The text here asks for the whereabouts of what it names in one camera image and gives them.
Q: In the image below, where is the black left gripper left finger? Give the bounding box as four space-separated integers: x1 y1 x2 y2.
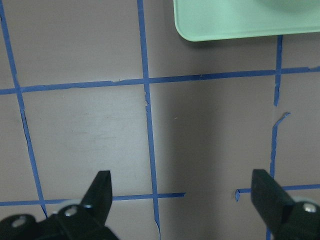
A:
80 170 113 225

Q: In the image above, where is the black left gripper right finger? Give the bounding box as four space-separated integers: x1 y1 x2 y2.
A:
250 169 295 233

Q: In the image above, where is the mint green tray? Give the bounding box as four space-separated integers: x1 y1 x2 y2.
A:
173 0 320 42

